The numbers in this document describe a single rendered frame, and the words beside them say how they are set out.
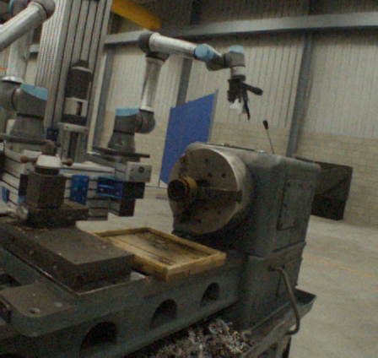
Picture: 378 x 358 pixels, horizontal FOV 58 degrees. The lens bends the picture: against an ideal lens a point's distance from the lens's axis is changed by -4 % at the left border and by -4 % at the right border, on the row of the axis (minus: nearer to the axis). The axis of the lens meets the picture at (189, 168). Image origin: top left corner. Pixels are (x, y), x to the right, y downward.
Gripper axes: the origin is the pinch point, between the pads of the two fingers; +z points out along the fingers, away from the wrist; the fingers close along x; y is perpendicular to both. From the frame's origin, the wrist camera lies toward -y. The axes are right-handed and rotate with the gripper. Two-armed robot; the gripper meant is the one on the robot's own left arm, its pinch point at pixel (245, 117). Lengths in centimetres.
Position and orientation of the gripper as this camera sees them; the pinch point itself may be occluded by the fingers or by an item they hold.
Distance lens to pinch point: 171.5
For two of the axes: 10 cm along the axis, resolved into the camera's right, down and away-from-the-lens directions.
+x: -4.6, -0.2, -8.9
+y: -8.9, 0.7, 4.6
